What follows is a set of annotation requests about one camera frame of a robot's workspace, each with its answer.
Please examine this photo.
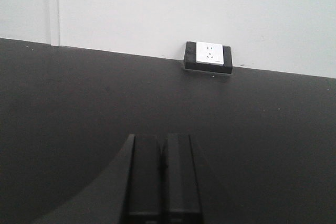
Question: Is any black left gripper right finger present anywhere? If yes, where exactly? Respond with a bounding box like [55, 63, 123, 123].
[160, 133, 237, 224]

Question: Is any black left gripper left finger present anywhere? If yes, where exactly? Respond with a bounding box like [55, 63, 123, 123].
[35, 134, 162, 223]

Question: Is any black box white power socket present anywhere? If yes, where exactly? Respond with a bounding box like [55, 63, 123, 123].
[183, 41, 233, 74]

